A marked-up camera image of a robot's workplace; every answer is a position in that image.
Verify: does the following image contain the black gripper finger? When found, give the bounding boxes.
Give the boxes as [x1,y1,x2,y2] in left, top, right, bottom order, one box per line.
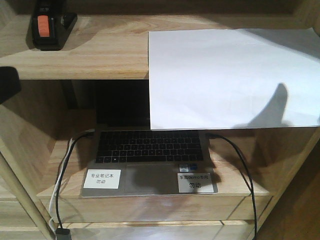
[0,66,21,104]

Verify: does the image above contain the black stapler with orange button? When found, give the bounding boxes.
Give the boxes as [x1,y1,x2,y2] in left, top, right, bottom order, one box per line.
[30,0,78,51]

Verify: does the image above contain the white paper sheets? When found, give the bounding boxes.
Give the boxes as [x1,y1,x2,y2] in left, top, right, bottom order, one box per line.
[148,28,320,130]

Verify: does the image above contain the wooden shelf unit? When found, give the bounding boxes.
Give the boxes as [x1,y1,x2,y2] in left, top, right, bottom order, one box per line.
[0,0,320,240]

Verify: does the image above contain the white label left on laptop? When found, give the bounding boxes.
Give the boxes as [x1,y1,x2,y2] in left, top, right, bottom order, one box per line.
[83,169,121,189]

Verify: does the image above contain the white label on laptop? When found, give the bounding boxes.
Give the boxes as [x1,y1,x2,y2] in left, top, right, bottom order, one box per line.
[83,169,121,189]
[177,173,215,194]

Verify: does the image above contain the grey open laptop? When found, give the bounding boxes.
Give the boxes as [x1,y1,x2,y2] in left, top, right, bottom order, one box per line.
[81,80,218,198]

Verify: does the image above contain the grey adapter box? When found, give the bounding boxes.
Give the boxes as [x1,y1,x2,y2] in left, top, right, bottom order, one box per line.
[55,227,72,240]

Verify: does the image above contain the white label right on laptop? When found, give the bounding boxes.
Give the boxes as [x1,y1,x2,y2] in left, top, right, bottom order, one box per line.
[177,173,215,194]

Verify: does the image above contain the black cable left of laptop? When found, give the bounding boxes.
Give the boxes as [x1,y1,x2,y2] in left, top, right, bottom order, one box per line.
[55,131,94,226]

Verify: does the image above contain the black cable of laptop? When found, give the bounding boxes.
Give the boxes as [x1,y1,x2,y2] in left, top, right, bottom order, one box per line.
[206,133,258,240]
[55,131,94,226]

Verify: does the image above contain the white cable left of laptop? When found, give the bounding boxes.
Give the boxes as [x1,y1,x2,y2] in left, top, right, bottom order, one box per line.
[48,128,96,235]

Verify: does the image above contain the black cable right of laptop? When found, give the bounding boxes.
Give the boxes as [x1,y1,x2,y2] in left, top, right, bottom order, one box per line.
[206,133,258,240]

